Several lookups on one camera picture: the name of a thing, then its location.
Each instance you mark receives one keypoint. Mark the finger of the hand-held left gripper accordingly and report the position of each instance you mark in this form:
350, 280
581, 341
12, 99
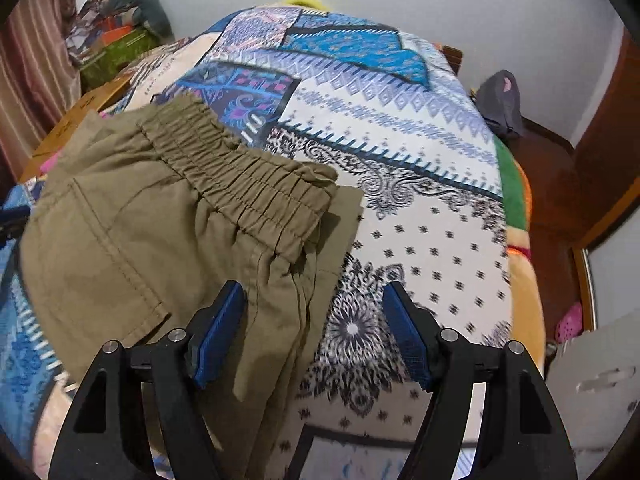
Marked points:
10, 225

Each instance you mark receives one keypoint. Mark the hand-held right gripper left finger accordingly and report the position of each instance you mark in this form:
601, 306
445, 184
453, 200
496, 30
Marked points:
220, 335

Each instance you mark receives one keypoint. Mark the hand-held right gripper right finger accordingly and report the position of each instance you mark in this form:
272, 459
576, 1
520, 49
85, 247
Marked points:
407, 335

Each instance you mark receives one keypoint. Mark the olive green pants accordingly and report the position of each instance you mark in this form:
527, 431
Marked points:
150, 210

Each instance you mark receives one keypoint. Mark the pink cloth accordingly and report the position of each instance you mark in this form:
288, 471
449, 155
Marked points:
48, 165

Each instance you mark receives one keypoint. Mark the light wooden bench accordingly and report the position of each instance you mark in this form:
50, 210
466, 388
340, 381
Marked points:
75, 120

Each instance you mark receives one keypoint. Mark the orange green plush blanket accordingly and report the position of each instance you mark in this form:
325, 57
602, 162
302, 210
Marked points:
520, 260

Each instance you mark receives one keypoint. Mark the pink slipper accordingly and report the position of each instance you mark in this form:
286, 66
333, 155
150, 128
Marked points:
570, 322

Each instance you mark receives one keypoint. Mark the striped red curtain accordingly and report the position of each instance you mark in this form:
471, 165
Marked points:
30, 60

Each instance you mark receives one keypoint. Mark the patchwork patterned blanket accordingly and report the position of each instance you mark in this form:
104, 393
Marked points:
400, 135

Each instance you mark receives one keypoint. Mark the white plastic cabinet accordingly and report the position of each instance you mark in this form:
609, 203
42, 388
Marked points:
595, 410

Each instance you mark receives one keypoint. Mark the white sliding wardrobe door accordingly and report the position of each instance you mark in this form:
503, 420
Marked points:
617, 280

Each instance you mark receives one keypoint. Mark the pile of crumpled papers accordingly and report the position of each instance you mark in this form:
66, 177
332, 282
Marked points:
85, 20

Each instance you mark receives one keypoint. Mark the orange cardboard box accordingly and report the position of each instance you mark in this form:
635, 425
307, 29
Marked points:
117, 30

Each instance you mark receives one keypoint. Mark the striped orange cloth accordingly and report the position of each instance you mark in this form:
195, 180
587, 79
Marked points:
165, 57

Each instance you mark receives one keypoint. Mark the grey backpack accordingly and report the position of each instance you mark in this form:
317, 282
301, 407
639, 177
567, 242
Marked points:
500, 105

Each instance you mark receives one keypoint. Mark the grey pillow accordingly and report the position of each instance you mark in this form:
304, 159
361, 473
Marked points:
145, 7

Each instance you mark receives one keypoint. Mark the brown wooden door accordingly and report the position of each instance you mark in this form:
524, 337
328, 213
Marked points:
607, 125

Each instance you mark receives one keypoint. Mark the wooden bed frame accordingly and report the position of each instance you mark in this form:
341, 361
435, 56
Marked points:
451, 60

